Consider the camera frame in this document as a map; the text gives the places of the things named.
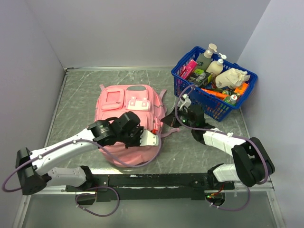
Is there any beige cloth bag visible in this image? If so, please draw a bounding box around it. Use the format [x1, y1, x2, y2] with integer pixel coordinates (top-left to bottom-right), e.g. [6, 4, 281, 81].
[214, 68, 250, 89]

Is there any orange snack pack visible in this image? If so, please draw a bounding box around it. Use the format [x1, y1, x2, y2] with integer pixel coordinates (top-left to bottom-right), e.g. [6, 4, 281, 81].
[234, 82, 248, 96]

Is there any black green box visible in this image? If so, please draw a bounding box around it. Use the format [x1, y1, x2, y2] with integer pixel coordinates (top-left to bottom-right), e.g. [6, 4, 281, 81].
[188, 69, 212, 88]

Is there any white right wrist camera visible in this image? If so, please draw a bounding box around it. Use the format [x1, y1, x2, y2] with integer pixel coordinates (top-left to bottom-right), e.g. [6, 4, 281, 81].
[178, 94, 191, 111]

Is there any cream pump bottle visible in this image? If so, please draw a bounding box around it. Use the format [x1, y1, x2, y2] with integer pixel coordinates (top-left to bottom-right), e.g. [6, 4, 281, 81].
[206, 53, 227, 78]

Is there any pink box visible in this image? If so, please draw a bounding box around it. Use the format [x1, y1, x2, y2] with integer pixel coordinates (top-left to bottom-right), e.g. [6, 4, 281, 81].
[179, 59, 198, 79]

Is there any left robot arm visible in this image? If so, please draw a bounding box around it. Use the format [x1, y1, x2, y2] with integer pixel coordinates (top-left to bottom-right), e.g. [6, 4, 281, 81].
[16, 112, 147, 195]

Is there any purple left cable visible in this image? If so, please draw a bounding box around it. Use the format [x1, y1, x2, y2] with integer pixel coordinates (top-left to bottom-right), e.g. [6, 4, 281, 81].
[1, 133, 162, 217]

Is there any green bottle red cap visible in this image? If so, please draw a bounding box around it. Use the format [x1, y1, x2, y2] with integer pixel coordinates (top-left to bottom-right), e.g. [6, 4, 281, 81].
[223, 94, 238, 106]

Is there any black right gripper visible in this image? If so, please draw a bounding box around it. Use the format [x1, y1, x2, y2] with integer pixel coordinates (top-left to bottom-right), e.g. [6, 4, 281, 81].
[161, 106, 195, 130]

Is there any blue plastic basket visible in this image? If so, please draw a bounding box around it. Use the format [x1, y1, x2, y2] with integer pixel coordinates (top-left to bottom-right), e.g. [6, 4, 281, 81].
[171, 46, 258, 122]

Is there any orange packet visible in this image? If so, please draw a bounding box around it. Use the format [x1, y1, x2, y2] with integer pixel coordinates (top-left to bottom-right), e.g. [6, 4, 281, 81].
[202, 89, 228, 99]

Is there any purple cable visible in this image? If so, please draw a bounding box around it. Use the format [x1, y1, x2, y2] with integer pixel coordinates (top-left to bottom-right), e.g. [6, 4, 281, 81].
[1, 133, 162, 217]
[174, 84, 270, 211]

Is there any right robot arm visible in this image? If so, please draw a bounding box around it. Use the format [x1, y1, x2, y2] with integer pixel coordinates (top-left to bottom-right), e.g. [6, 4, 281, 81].
[161, 105, 275, 189]

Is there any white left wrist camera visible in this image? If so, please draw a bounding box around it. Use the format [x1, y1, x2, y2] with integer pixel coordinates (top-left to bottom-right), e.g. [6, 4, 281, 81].
[140, 130, 159, 146]

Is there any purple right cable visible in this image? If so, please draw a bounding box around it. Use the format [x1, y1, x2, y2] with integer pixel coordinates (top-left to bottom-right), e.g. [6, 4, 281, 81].
[174, 84, 270, 211]

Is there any grey pump bottle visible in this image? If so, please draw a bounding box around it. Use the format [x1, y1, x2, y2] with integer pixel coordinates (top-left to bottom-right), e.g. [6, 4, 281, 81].
[196, 43, 217, 71]

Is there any pink school backpack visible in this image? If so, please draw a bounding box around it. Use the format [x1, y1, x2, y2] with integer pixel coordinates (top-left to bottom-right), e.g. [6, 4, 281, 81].
[95, 85, 180, 167]

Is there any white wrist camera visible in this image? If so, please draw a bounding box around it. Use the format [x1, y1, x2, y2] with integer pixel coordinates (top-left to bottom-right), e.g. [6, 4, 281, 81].
[140, 130, 159, 146]
[178, 94, 191, 111]

